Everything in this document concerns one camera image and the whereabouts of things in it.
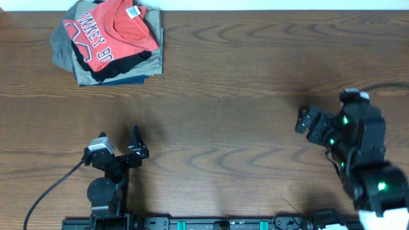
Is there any red t-shirt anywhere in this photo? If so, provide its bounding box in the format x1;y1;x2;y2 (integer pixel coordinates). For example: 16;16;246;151
63;0;158;72

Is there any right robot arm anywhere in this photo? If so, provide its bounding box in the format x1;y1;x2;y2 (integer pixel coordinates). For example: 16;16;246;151
295;102;408;229

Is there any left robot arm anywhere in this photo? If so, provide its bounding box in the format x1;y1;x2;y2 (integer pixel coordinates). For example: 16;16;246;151
82;125;149;229

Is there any navy folded garment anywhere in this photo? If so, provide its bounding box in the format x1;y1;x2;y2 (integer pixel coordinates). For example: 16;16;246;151
72;68;148;87

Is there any black folded garment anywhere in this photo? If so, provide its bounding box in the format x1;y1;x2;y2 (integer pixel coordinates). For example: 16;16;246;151
71;42;151;82

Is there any beige folded garment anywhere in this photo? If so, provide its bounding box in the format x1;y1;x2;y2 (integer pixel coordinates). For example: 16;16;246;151
72;8;163;81

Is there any grey folded garment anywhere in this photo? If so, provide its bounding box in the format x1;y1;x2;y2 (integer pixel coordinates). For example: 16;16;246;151
50;1;79;72

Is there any left black cable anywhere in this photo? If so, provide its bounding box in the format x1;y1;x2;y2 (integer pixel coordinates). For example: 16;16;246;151
22;159;86;230

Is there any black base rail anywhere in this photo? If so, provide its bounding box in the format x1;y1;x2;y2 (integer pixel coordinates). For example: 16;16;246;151
61;213;363;230

